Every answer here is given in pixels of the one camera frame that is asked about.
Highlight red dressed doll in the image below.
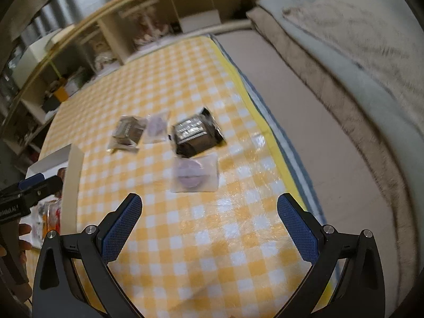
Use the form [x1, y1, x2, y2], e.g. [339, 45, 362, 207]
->
[119, 0, 171, 49]

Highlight cream dressed doll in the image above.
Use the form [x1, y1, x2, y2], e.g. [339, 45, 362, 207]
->
[87, 35, 117, 73]

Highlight wooden shelf unit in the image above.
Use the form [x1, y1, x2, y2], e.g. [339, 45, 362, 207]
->
[1, 0, 256, 163]

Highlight dark foil square packet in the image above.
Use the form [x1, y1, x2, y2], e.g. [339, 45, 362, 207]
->
[170, 107, 224, 158]

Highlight folded beige grey blankets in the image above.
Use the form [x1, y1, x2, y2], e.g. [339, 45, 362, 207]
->
[247, 0, 423, 309]

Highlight small white box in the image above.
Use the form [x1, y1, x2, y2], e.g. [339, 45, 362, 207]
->
[178, 9, 221, 33]

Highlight white cardboard tray box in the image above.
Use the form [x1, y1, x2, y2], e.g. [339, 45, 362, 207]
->
[24, 144, 84, 248]

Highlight dark foil snack packet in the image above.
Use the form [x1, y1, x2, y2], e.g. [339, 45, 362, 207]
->
[107, 116, 147, 153]

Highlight clear purple cookie packet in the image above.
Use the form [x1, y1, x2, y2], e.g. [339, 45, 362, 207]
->
[171, 153, 219, 193]

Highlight yellow checkered cloth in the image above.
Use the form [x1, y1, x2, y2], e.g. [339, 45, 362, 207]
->
[41, 36, 311, 317]

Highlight orange box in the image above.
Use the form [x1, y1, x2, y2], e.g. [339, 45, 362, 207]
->
[53, 86, 69, 103]

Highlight orange snack bar packet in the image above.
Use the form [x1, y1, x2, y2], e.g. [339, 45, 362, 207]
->
[38, 199, 62, 238]

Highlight clear purple disc packet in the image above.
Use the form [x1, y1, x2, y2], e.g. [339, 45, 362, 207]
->
[142, 111, 170, 144]

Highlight person's left hand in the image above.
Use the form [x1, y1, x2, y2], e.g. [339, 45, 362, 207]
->
[1, 222, 32, 265]

